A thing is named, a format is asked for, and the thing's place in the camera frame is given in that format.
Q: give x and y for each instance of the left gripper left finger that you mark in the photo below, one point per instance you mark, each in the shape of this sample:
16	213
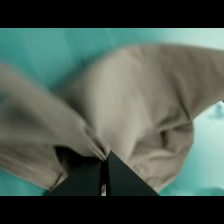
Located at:
83	178

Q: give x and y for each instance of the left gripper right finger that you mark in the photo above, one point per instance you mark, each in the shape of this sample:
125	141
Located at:
125	180

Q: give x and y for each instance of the beige shirt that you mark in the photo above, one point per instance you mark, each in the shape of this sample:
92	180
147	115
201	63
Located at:
140	100

